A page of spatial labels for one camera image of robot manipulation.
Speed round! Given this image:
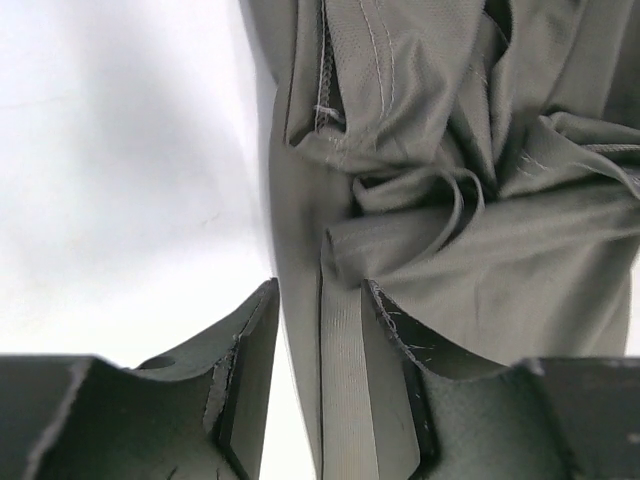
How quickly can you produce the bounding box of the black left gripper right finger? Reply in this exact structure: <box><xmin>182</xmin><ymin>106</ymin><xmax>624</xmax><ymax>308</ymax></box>
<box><xmin>361</xmin><ymin>281</ymin><xmax>639</xmax><ymax>479</ymax></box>

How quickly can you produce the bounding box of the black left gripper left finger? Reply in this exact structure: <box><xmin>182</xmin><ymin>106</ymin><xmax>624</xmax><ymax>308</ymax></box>
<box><xmin>1</xmin><ymin>279</ymin><xmax>279</xmax><ymax>479</ymax></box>

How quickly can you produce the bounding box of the dark grey t shirt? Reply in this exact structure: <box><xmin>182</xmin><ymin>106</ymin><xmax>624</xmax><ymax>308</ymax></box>
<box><xmin>252</xmin><ymin>1</ymin><xmax>639</xmax><ymax>479</ymax></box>

